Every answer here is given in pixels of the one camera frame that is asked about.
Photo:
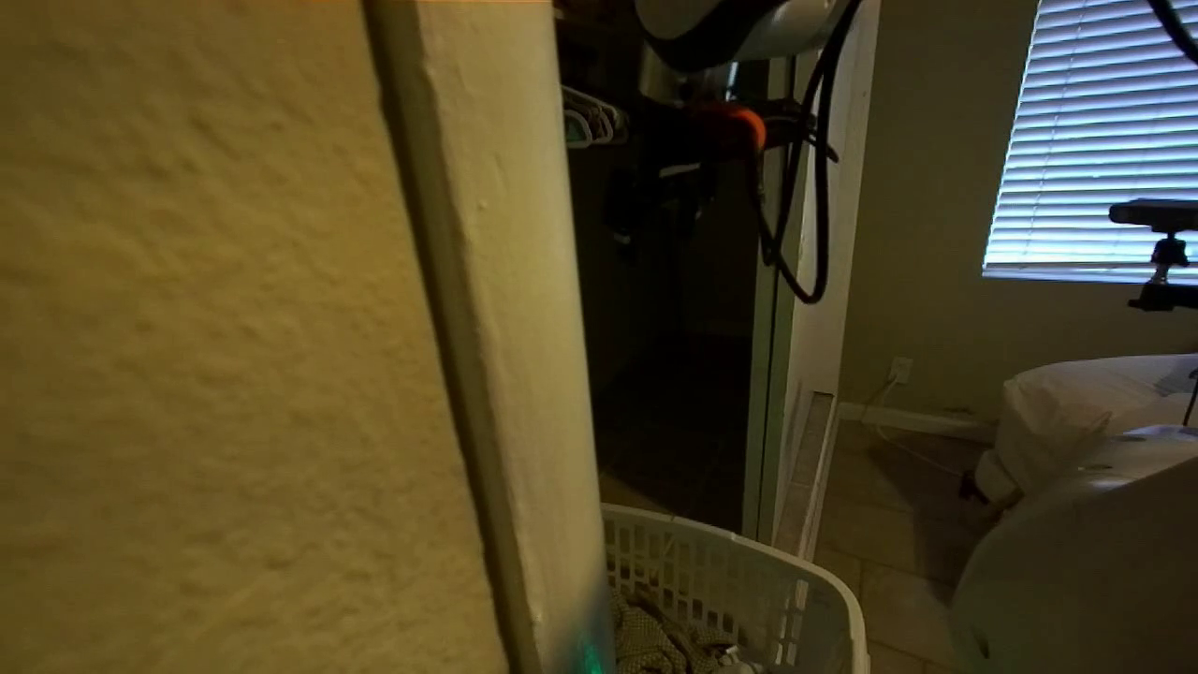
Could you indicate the white wall outlet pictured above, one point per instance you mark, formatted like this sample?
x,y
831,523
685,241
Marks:
x,y
900,371

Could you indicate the black gripper body orange mount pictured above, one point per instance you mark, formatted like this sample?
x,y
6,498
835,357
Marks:
x,y
731,129

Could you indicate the crumpled clothes pile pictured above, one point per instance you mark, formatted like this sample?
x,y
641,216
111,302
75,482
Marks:
x,y
650,637

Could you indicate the white plastic laundry basket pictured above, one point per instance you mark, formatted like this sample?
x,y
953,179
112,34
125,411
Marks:
x,y
713,567

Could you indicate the white clothes hanger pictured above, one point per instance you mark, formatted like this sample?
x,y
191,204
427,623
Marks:
x,y
587,116

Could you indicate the white closet door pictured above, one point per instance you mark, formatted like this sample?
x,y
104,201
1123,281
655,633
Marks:
x,y
826,340

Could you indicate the white baseboard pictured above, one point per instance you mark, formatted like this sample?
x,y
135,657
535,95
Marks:
x,y
911,421

